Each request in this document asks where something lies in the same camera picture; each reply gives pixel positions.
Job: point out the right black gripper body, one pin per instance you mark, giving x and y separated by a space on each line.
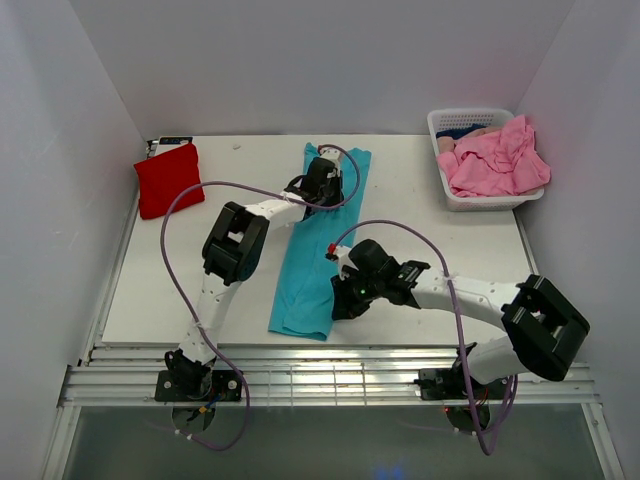
357 291

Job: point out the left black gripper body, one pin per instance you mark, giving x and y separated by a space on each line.
330 195

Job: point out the teal t shirt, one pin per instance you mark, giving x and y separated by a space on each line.
303 299

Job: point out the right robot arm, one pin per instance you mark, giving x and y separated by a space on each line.
543 331

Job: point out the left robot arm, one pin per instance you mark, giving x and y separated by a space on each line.
231 254

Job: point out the beige garment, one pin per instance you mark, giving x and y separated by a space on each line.
447 144

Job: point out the dark blue garment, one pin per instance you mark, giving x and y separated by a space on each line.
456 134

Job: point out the folded red t shirt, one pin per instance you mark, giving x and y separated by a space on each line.
163 177

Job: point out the blue label plate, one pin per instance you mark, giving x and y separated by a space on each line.
175 140

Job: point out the white plastic basket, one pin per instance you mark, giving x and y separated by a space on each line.
443 119

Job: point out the pink t shirt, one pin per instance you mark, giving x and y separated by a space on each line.
502 163

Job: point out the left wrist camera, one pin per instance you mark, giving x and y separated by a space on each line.
334 155

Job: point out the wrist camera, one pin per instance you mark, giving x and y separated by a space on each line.
334 155
339 255

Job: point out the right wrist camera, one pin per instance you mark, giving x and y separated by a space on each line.
339 255

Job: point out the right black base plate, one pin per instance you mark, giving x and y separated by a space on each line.
449 384

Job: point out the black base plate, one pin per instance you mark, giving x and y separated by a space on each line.
449 384
219 385

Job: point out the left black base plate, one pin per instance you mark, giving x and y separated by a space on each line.
219 385

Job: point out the aluminium rail frame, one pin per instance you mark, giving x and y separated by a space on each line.
369 361

